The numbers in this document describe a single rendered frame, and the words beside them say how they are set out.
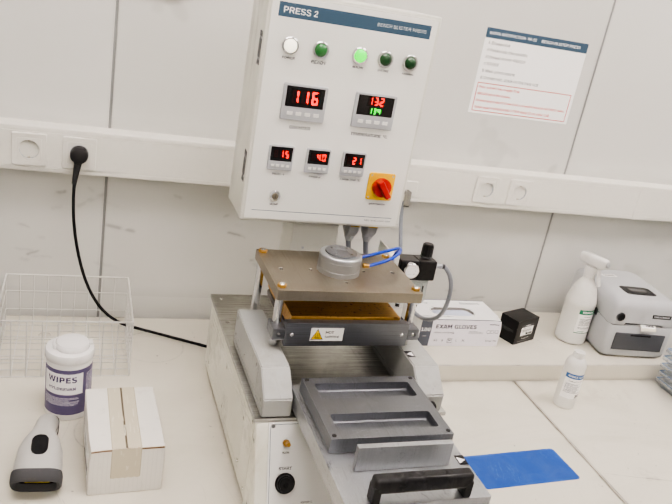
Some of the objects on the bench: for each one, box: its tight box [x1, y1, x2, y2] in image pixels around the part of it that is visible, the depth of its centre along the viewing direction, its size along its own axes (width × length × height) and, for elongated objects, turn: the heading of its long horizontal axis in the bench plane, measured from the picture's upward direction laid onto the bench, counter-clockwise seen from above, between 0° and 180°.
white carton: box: [400, 299, 502, 346], centre depth 188 cm, size 12×23×7 cm, turn 83°
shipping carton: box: [83, 387, 165, 495], centre depth 128 cm, size 19×13×9 cm
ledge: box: [393, 308, 666, 381], centre depth 197 cm, size 30×84×4 cm, turn 83°
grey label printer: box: [569, 268, 672, 358], centre depth 203 cm, size 25×20×17 cm
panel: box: [266, 421, 333, 504], centre depth 122 cm, size 2×30×19 cm, turn 84°
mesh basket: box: [0, 273, 134, 378], centre depth 157 cm, size 22×26×13 cm
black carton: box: [499, 308, 540, 345], centre depth 194 cm, size 6×9×7 cm
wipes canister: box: [44, 333, 95, 421], centre depth 138 cm, size 9×9×15 cm
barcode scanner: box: [9, 414, 63, 492], centre depth 124 cm, size 20×8×8 cm, turn 173°
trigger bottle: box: [555, 251, 611, 345], centre depth 196 cm, size 9×8×25 cm
